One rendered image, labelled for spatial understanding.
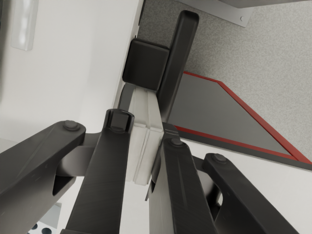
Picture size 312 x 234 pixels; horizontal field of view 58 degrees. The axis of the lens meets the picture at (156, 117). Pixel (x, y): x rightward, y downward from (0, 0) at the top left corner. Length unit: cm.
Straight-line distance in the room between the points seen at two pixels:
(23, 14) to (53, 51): 4
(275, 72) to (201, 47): 31
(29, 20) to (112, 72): 11
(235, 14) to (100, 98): 97
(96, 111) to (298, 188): 33
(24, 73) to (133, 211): 23
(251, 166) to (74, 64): 26
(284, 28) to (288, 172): 84
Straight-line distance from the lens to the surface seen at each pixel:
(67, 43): 26
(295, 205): 45
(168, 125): 16
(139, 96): 17
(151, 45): 17
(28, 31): 25
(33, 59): 27
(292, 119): 129
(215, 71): 113
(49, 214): 41
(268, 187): 42
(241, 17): 111
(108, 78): 16
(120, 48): 16
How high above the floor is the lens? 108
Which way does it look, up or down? 71 degrees down
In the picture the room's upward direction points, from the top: 177 degrees clockwise
